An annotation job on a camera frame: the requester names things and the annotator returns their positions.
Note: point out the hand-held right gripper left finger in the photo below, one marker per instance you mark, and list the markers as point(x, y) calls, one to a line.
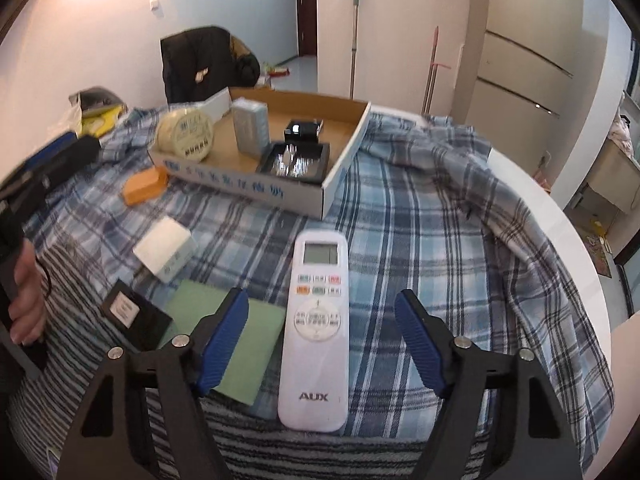
point(225, 340)

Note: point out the shallow cardboard box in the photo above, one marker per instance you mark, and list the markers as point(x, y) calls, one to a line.
point(337, 132)

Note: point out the blue plaid cloth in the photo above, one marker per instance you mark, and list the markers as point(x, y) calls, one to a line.
point(425, 240)

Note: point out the green card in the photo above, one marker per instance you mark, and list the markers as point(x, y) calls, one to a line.
point(265, 340)

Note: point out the white power adapter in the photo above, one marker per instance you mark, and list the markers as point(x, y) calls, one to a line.
point(162, 242)

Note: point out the patterned floor mat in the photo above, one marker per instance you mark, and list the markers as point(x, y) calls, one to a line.
point(600, 255)

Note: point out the black tray with metal pieces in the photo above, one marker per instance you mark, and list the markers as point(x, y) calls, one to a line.
point(295, 162)

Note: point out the colourful packets on floor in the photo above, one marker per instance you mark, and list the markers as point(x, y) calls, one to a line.
point(275, 70)

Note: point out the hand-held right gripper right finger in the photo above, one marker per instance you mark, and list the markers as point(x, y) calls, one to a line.
point(422, 345)

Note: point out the orange block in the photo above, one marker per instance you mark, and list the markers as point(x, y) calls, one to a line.
point(145, 185)

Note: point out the grey rectangular box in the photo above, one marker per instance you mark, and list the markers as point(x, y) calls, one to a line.
point(250, 127)

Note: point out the yellow bag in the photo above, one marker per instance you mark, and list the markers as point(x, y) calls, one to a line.
point(102, 120)

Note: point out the white light switch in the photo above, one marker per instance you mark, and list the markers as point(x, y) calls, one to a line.
point(155, 5)

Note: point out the beige refrigerator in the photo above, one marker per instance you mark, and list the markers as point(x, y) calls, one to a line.
point(525, 60)

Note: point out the person's left hand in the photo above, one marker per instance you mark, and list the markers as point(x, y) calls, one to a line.
point(27, 305)

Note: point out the black box with white label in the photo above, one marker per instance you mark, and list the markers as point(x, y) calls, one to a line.
point(145, 325)

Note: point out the beige bathroom vanity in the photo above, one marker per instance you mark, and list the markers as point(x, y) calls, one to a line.
point(610, 180)

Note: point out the black jacket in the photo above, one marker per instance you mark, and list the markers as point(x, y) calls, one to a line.
point(200, 55)

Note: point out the white remote control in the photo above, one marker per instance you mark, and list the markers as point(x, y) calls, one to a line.
point(312, 360)

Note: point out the pink cloth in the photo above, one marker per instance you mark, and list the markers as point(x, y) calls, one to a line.
point(620, 132)

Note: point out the dark brown door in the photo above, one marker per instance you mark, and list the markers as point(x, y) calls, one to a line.
point(306, 10)

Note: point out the grey cloth bag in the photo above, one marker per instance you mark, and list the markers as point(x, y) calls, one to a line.
point(97, 97)

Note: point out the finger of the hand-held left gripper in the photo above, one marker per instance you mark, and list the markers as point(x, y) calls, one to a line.
point(75, 157)
point(52, 147)

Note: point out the small black box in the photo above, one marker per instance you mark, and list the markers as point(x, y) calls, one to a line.
point(305, 135)

